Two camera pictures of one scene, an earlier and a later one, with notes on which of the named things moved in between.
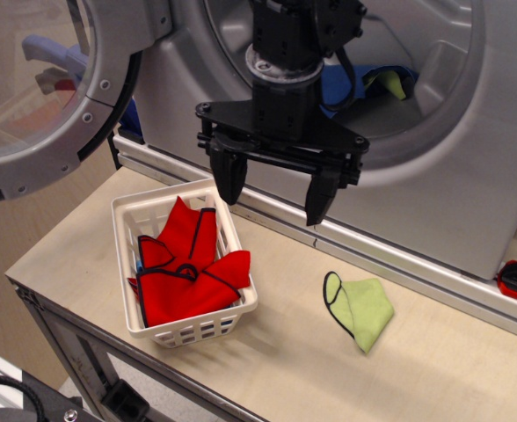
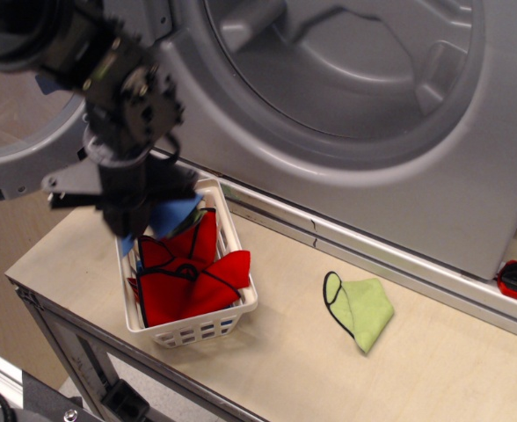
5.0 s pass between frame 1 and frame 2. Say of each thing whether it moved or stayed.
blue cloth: moved
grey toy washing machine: stayed
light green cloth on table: stayed
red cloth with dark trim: stayed
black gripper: moved
